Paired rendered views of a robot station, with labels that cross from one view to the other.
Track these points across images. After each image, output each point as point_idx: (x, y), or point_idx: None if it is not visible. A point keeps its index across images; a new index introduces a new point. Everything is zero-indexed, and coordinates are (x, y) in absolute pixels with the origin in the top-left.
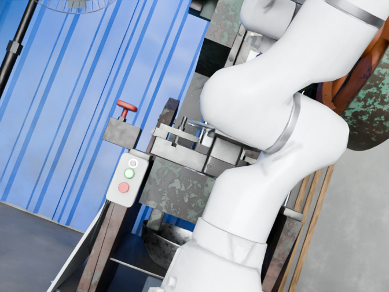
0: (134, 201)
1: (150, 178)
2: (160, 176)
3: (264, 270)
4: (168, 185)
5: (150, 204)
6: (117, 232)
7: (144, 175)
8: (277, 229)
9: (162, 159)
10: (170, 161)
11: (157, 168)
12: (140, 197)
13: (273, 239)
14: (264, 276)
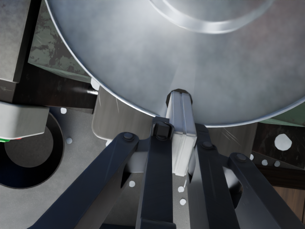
0: (45, 121)
1: (51, 71)
2: (64, 73)
3: (259, 142)
4: (86, 79)
5: (79, 80)
6: (59, 106)
7: (28, 115)
8: (294, 135)
9: (42, 66)
10: (60, 70)
11: (49, 69)
12: (59, 75)
13: (284, 132)
14: (255, 148)
